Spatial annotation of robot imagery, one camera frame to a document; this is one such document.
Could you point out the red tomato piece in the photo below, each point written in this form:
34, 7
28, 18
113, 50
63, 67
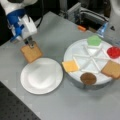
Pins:
113, 52

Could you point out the white paper plate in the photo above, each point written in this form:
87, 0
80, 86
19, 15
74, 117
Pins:
42, 76

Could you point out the white divided round tray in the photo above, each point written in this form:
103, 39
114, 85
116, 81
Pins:
89, 59

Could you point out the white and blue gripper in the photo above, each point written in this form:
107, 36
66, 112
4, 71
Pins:
21, 25

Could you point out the green lettuce piece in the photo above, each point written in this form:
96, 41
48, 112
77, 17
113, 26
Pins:
93, 40

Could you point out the brown toast slice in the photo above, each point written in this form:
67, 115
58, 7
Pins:
31, 53
111, 69

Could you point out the yellow cheese slice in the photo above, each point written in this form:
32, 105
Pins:
70, 66

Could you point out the small orange block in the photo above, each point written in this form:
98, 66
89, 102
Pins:
81, 28

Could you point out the grey metal frame fixture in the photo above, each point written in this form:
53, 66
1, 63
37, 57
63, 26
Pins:
78, 14

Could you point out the brown round patty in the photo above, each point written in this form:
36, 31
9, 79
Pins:
88, 78

